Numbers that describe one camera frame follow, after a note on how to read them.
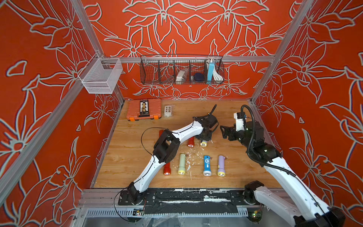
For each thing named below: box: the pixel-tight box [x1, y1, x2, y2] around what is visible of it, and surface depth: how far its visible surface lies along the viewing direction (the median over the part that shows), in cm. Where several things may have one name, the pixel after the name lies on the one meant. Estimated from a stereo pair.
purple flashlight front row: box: [217, 155, 226, 177], surface depth 83 cm
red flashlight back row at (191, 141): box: [187, 136, 195, 149], surface depth 93 cm
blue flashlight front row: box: [203, 155, 212, 177], surface depth 83 cm
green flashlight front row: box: [177, 153, 186, 175], surface depth 84 cm
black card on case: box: [138, 99, 150, 118], surface depth 108 cm
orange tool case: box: [126, 98, 162, 122], surface depth 106 cm
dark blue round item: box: [193, 72, 205, 82], surface depth 96 cm
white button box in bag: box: [164, 105, 173, 118], surface depth 109 cm
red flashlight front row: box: [163, 162, 172, 176], surface depth 82 cm
